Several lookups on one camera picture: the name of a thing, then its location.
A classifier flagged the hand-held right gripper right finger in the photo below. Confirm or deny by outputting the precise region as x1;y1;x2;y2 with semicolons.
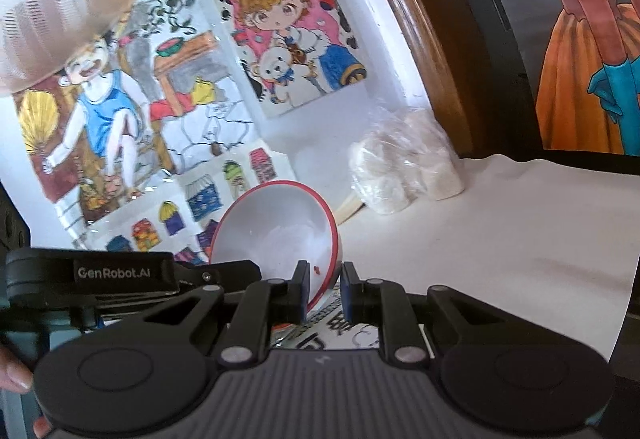
340;263;506;366

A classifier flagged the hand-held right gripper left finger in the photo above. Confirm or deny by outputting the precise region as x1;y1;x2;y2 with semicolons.
142;260;310;366

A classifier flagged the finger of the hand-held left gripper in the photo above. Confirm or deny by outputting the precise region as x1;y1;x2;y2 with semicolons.
172;260;262;294

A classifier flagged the white bowl with red rim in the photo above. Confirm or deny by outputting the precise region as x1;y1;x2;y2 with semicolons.
209;180;344;316

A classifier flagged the person's left hand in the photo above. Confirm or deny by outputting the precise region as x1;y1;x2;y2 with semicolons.
0;344;52;438

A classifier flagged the colourful houses drawing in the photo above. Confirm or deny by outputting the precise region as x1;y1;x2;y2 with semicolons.
57;146;291;265

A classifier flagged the cream cylindrical roll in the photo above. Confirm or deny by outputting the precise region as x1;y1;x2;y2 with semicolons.
336;196;367;225

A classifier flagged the plastic bag of white blocks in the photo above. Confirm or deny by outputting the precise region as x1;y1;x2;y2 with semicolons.
348;108;466;216

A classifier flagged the child with fan drawing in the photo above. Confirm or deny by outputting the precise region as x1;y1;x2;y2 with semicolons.
15;0;261;230

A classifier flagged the girl with teddy bear drawing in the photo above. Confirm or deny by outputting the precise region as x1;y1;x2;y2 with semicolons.
204;0;368;120

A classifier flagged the painting with orange dress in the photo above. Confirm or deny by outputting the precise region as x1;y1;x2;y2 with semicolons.
425;0;640;154

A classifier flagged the brown wooden picture frame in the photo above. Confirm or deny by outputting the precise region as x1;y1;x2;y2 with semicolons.
345;0;461;157

